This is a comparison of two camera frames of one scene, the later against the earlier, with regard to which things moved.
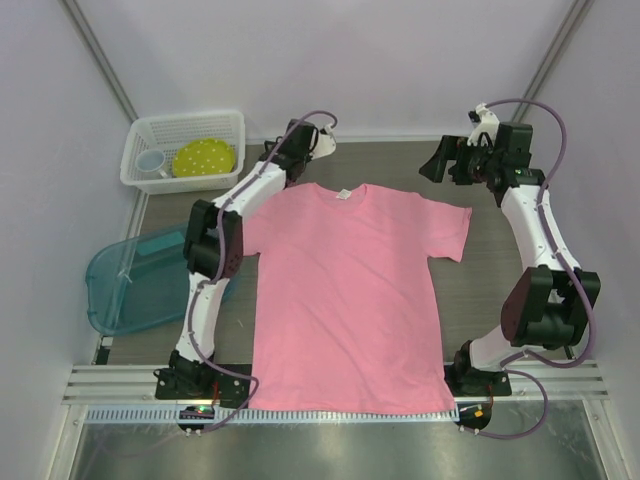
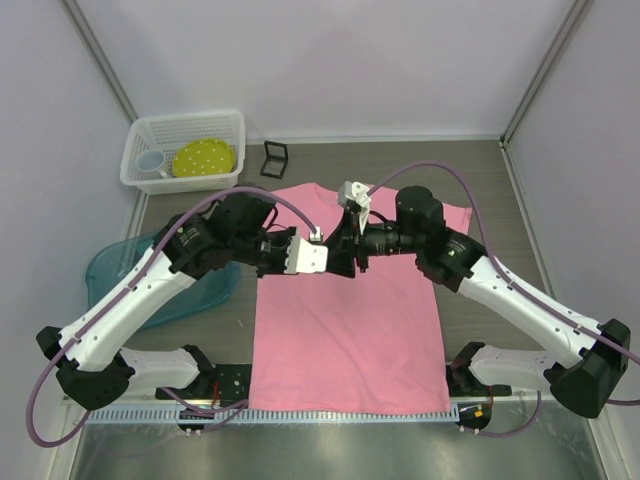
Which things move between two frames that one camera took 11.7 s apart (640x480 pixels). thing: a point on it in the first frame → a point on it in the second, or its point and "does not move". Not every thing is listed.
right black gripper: x=451 y=148 → x=347 y=242
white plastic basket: x=185 y=152 does not move
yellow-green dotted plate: x=202 y=157 does not move
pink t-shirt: x=345 y=320 does not move
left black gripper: x=308 y=155 → x=286 y=237
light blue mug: x=149 y=163 does not move
